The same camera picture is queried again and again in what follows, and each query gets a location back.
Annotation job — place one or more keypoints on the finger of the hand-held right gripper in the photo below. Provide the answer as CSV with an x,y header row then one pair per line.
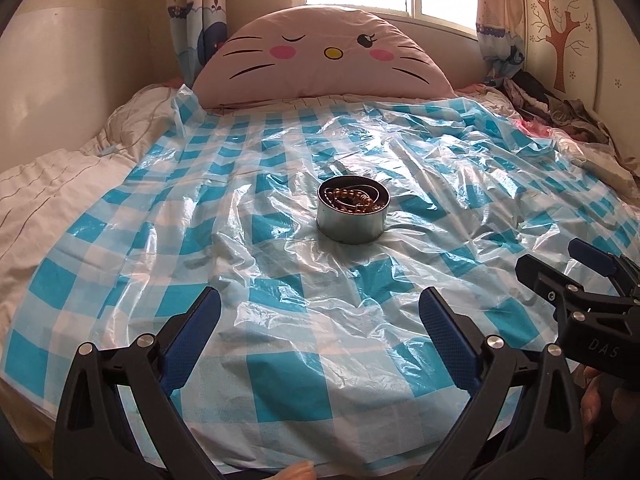
x,y
595,257
537,275

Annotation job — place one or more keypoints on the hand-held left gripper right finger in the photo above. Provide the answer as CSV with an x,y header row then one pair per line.
x,y
450,345

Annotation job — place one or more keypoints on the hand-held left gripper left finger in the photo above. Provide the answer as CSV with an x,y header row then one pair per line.
x,y
192,340

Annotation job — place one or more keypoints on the round metal tin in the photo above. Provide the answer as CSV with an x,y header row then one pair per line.
x,y
350,227

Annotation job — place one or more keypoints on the person's right hand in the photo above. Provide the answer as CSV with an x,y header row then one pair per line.
x,y
597,400

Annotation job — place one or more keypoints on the blue checked plastic sheet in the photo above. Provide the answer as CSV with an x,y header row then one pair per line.
x,y
280,260

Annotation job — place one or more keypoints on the pile of dark clothes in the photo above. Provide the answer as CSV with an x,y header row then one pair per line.
x,y
560,105

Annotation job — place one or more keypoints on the white striped quilt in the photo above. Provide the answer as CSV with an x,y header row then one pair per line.
x,y
60,190

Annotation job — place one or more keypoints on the whale print curtain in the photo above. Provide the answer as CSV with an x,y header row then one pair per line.
x,y
497,35
200,25

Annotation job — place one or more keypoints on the white glossy board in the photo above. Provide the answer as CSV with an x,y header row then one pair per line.
x,y
70,75

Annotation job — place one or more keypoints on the pink cat face pillow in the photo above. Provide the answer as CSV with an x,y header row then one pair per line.
x,y
320,70

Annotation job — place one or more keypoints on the tree wall sticker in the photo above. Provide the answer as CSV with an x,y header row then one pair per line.
x,y
559,35

